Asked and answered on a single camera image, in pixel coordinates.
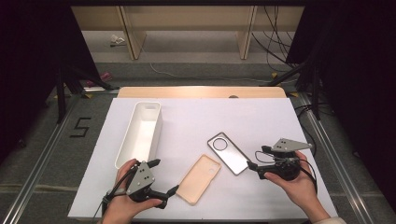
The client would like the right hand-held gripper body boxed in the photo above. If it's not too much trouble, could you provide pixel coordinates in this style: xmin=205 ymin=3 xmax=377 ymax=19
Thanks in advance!
xmin=257 ymin=137 xmax=313 ymax=182

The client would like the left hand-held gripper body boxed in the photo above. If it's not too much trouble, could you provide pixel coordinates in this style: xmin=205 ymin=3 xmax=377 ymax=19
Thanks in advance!
xmin=125 ymin=161 xmax=169 ymax=210

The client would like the beige phone case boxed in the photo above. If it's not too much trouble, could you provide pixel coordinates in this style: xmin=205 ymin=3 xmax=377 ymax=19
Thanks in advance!
xmin=175 ymin=153 xmax=222 ymax=206

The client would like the white plastic storage box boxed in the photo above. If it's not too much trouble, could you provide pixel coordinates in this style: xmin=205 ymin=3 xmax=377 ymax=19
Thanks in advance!
xmin=114 ymin=101 xmax=163 ymax=171

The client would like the person's right hand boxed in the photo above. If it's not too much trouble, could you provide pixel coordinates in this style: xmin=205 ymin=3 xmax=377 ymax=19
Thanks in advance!
xmin=263 ymin=150 xmax=332 ymax=224

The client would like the person's left hand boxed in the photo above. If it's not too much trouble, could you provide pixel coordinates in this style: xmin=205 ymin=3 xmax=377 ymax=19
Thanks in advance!
xmin=100 ymin=158 xmax=163 ymax=224

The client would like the white table mat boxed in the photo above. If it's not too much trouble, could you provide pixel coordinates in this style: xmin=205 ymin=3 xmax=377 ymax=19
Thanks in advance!
xmin=67 ymin=97 xmax=340 ymax=220

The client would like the black metal stand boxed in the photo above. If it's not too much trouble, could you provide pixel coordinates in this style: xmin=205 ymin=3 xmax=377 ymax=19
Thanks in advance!
xmin=267 ymin=60 xmax=322 ymax=121
xmin=55 ymin=65 xmax=120 ymax=125

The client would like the pink packet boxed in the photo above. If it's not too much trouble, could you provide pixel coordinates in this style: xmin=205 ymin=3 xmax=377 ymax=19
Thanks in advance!
xmin=85 ymin=71 xmax=113 ymax=89

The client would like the dark curtain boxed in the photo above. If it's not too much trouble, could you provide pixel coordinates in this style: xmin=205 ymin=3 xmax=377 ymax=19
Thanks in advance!
xmin=285 ymin=0 xmax=396 ymax=213
xmin=0 ymin=0 xmax=101 ymax=164

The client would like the crumpled white paper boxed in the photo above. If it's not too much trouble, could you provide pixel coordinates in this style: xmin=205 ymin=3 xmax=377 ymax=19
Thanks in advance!
xmin=109 ymin=34 xmax=126 ymax=48

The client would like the wooden shelf unit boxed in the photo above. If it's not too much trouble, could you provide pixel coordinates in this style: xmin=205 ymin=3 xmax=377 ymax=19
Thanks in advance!
xmin=70 ymin=5 xmax=305 ymax=61

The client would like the left hand-held gripper cable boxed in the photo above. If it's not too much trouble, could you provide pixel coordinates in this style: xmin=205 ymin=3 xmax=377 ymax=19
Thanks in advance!
xmin=91 ymin=165 xmax=140 ymax=224

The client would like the hand-held gripper cable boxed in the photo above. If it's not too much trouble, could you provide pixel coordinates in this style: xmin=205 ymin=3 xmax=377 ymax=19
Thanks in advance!
xmin=254 ymin=149 xmax=318 ymax=194
xmin=91 ymin=165 xmax=140 ymax=224

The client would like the right hand-held gripper cable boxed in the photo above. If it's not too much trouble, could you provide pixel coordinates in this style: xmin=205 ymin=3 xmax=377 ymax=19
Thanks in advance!
xmin=254 ymin=149 xmax=318 ymax=194

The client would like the black floor cable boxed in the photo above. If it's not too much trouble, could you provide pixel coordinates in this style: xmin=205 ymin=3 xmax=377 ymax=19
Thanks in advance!
xmin=293 ymin=103 xmax=336 ymax=159

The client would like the aluminium floor rail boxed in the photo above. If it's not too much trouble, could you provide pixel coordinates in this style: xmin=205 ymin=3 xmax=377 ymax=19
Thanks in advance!
xmin=297 ymin=92 xmax=375 ymax=224
xmin=0 ymin=92 xmax=84 ymax=224

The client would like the bundle of black cables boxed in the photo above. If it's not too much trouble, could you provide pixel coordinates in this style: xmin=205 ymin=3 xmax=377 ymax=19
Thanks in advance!
xmin=251 ymin=5 xmax=301 ymax=73

